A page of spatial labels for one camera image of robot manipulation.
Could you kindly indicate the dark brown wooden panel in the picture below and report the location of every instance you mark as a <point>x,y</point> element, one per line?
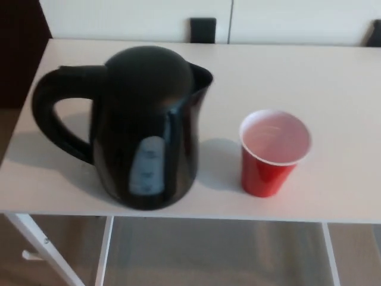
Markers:
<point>18,44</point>

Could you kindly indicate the red plastic cup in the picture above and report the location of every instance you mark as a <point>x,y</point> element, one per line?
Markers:
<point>262,178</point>

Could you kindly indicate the black electric kettle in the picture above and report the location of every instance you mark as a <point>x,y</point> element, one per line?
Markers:
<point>143,104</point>

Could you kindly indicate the white table leg frame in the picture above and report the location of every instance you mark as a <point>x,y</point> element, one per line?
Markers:
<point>38,247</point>

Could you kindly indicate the white-framed mesh under-table panel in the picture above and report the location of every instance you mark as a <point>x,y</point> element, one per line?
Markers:
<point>208,253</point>

